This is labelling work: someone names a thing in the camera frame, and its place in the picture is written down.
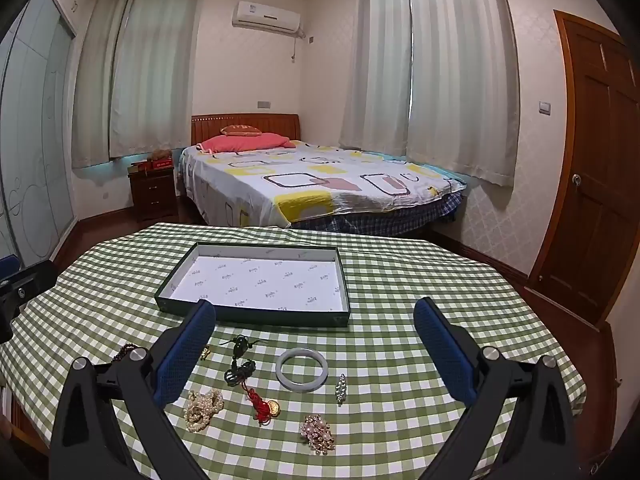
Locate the green checked tablecloth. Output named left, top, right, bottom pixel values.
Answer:
left=0, top=221, right=588, bottom=480

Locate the pink gold flower brooch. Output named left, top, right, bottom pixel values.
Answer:
left=300, top=413, right=336, bottom=456

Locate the white curtain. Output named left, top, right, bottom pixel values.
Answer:
left=340, top=0, right=413, bottom=151
left=405, top=0, right=521, bottom=188
left=107, top=0, right=203, bottom=158
left=72, top=0, right=136, bottom=168

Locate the wooden door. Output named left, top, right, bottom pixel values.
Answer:
left=525, top=10, right=640, bottom=331

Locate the bed with patterned cover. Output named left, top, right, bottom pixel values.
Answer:
left=178, top=140, right=468, bottom=228

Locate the red knot charm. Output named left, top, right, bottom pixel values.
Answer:
left=245, top=387, right=282, bottom=423

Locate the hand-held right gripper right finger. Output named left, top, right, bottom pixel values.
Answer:
left=412, top=296, right=581, bottom=480

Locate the white jade bangle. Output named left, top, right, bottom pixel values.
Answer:
left=276, top=348, right=328, bottom=392

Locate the dark green jade pendant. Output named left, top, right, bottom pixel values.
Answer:
left=221, top=336, right=271, bottom=387

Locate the pink pillow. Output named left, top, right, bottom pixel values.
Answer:
left=196, top=133, right=296, bottom=153

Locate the blue checked bed cover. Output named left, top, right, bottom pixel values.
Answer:
left=290, top=190, right=463, bottom=238

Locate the dark wooden nightstand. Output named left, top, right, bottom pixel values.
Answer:
left=129, top=166, right=180, bottom=223

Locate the white shallow tray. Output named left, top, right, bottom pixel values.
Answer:
left=154, top=242, right=351, bottom=328

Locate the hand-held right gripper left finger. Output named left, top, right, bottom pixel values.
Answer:
left=48, top=299, right=217, bottom=480

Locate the wooden bed headboard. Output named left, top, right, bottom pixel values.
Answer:
left=191, top=113, right=303, bottom=148

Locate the pearl necklace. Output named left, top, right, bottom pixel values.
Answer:
left=184, top=388, right=225, bottom=432

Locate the white air conditioner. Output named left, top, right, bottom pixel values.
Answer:
left=231, top=1, right=306, bottom=38

